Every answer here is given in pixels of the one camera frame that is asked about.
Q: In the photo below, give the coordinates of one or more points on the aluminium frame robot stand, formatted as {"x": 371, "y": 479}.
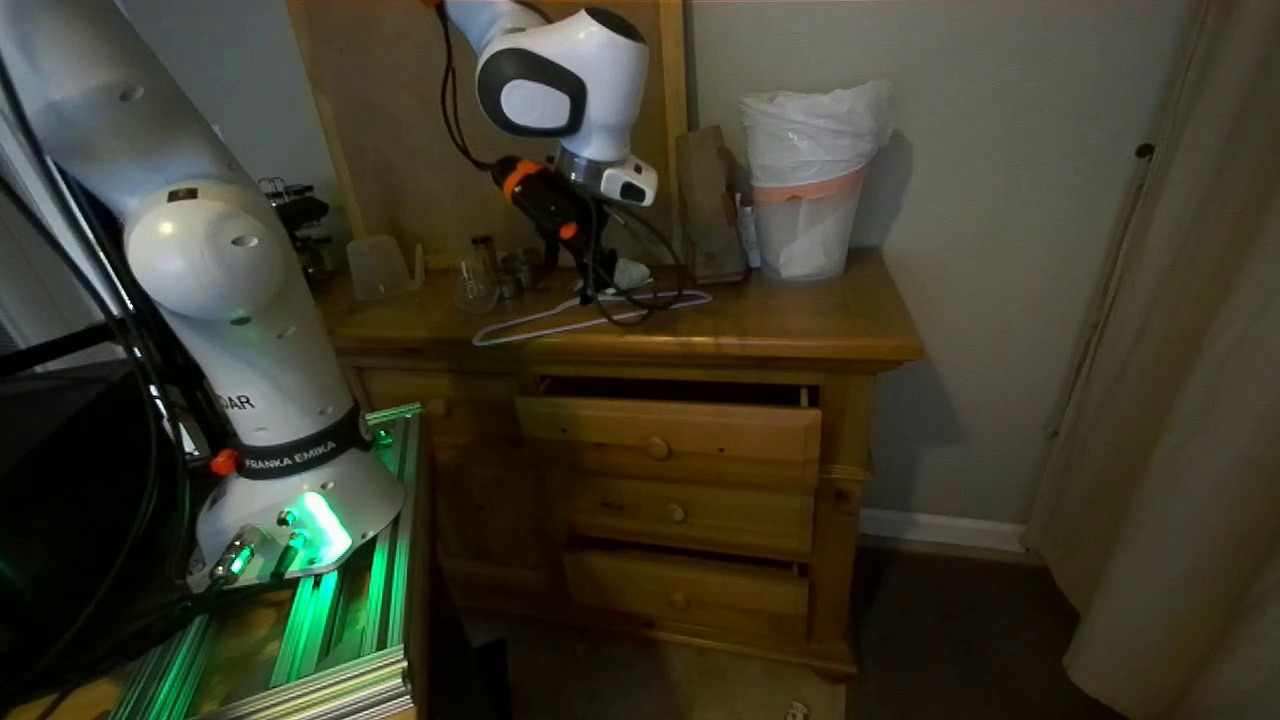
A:
{"x": 334, "y": 643}

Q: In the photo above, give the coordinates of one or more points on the white baseboard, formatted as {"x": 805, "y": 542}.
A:
{"x": 945, "y": 533}

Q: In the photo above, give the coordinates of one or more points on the beige curtain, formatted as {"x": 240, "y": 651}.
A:
{"x": 1174, "y": 467}

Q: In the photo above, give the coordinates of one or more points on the brown paper bag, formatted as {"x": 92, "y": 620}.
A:
{"x": 705, "y": 213}

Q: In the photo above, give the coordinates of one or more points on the wooden dresser drawer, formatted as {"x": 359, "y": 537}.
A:
{"x": 733, "y": 594}
{"x": 723, "y": 434}
{"x": 746, "y": 515}

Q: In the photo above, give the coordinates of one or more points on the large wooden board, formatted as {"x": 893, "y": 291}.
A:
{"x": 384, "y": 123}

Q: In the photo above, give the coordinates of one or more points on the black box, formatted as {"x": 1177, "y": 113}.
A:
{"x": 67, "y": 507}

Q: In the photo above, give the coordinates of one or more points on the round wooden drawer knob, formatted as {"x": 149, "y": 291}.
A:
{"x": 656, "y": 444}
{"x": 677, "y": 510}

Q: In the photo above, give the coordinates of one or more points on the white lined trash bin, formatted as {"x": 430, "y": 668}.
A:
{"x": 805, "y": 201}

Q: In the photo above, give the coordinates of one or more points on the small grey holder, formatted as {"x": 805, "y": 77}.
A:
{"x": 382, "y": 267}

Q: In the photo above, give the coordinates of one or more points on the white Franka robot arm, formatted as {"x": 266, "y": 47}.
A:
{"x": 226, "y": 267}

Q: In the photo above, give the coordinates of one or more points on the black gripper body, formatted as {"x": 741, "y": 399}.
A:
{"x": 560, "y": 210}

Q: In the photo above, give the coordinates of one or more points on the clear stemless glass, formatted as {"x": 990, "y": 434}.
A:
{"x": 480, "y": 283}

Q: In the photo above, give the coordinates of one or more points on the wooden dresser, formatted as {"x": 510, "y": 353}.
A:
{"x": 803, "y": 327}

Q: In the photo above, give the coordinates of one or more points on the light blue cloth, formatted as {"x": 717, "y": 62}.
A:
{"x": 632, "y": 275}

